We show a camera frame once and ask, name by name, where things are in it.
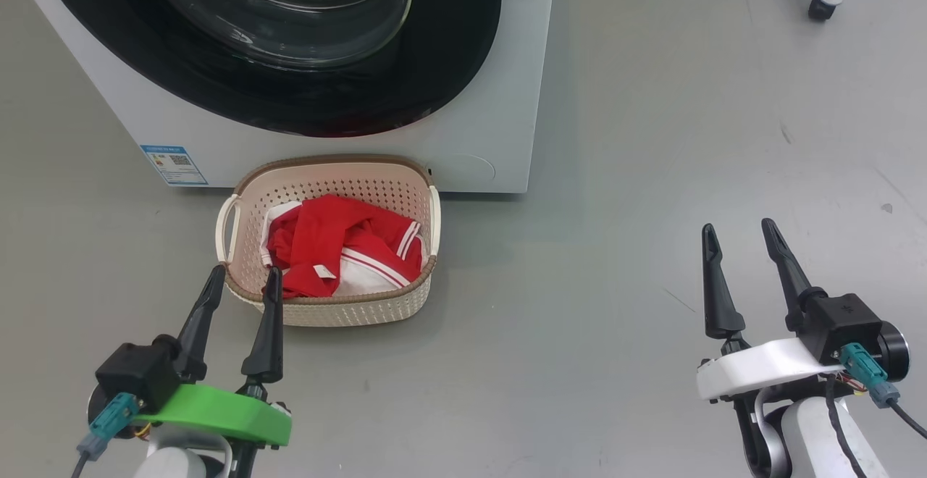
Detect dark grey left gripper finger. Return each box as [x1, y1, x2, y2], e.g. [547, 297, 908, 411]
[241, 267, 285, 385]
[174, 264, 227, 382]

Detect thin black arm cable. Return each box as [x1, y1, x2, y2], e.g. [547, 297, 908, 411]
[824, 375, 871, 478]

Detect blue-bordered energy label sticker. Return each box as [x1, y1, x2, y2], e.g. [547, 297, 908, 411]
[140, 145, 209, 188]

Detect cream perforated laundry basket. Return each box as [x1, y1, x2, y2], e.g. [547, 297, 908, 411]
[215, 154, 442, 329]

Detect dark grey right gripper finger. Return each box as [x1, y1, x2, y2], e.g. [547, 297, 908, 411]
[701, 223, 747, 340]
[761, 218, 826, 330]

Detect red white-striped garment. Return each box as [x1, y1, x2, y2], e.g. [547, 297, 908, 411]
[260, 193, 427, 300]

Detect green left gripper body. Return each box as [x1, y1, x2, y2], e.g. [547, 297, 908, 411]
[134, 382, 293, 448]

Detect white front-load washing machine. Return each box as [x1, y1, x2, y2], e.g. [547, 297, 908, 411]
[6, 0, 559, 195]

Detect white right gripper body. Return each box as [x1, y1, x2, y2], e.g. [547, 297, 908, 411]
[697, 337, 845, 401]

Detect black cable with teal connector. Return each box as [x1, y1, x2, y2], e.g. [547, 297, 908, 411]
[840, 342, 927, 440]
[71, 391, 140, 478]

